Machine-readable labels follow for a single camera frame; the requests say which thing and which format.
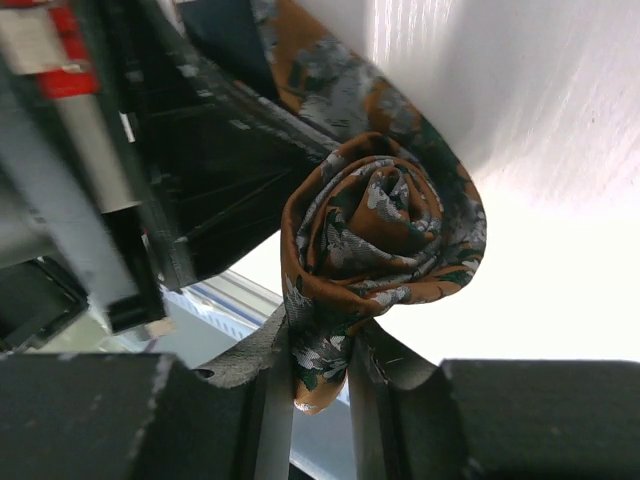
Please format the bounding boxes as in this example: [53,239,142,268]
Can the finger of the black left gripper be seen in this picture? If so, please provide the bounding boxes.
[172,1,345,145]

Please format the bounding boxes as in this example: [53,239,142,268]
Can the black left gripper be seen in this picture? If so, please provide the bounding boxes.
[1,1,333,350]

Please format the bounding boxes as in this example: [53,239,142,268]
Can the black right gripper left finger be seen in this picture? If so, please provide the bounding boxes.
[1,310,293,479]

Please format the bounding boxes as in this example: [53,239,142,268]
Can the orange grey floral tie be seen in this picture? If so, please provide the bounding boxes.
[251,1,487,414]

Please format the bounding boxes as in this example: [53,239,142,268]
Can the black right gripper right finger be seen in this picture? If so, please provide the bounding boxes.
[348,323,639,479]

